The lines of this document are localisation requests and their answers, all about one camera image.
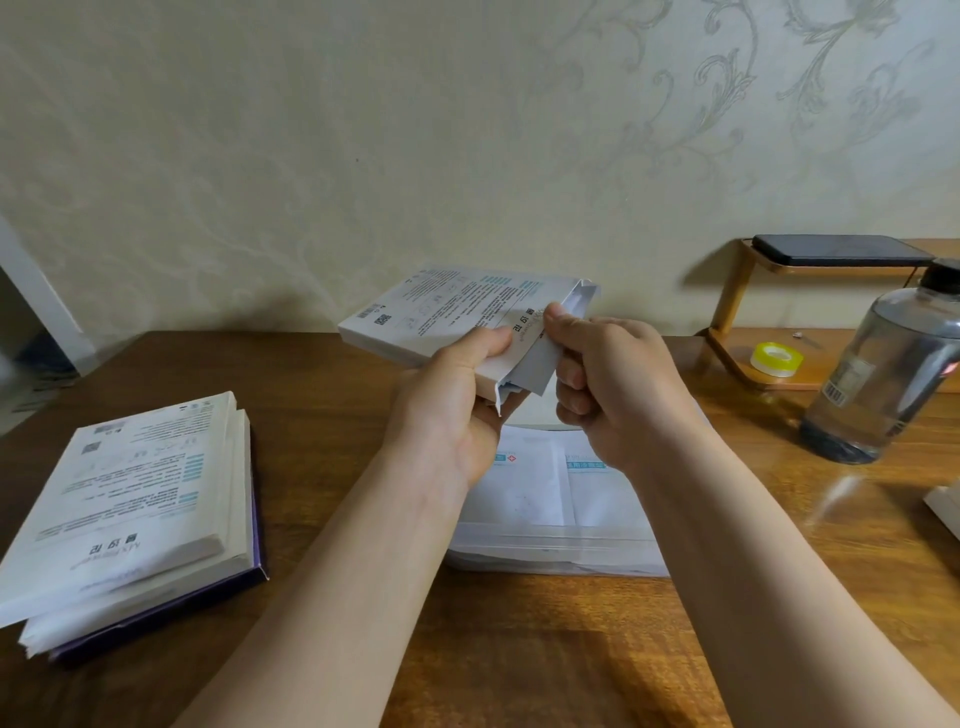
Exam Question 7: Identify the clear plastic container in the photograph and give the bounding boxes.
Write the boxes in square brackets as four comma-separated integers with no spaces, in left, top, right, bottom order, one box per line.
[446,397,673,579]

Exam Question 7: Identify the person's right forearm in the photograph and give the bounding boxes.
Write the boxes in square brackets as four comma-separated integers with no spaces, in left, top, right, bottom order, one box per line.
[629,427,960,728]

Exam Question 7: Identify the person's left forearm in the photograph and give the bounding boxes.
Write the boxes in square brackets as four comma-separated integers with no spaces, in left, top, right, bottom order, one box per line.
[172,442,474,728]

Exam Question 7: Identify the white bookshelf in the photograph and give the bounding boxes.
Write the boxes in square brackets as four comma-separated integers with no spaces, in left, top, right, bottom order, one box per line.
[0,213,99,376]

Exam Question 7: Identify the dark blue bundle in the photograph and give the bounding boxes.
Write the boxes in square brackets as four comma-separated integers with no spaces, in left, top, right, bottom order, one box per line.
[22,333,80,376]

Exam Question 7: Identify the stack of white boxes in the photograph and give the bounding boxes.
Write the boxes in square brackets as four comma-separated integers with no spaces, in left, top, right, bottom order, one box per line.
[337,262,601,414]
[0,391,269,661]

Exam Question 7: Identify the white papers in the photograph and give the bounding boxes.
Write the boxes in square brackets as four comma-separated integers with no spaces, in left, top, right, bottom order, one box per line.
[0,371,80,436]

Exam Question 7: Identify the person's right hand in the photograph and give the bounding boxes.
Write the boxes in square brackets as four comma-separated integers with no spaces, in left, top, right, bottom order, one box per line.
[541,302,714,481]

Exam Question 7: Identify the clear bottle with black cap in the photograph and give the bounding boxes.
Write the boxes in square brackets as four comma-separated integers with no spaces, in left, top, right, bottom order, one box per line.
[798,258,960,465]

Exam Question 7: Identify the small wooden desk shelf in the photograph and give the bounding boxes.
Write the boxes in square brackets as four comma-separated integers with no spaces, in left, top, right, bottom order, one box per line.
[697,238,960,395]

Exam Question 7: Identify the person's left hand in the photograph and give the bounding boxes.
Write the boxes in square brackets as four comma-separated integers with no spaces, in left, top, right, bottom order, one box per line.
[382,323,530,493]

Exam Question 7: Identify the black smartphone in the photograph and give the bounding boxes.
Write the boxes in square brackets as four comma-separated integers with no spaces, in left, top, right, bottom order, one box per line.
[752,233,937,268]

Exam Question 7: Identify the yellow tape roll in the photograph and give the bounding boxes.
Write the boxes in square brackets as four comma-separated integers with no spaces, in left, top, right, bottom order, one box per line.
[749,341,805,379]

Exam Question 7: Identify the white box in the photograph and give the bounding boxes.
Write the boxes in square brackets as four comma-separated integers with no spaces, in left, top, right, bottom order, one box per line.
[923,483,960,541]

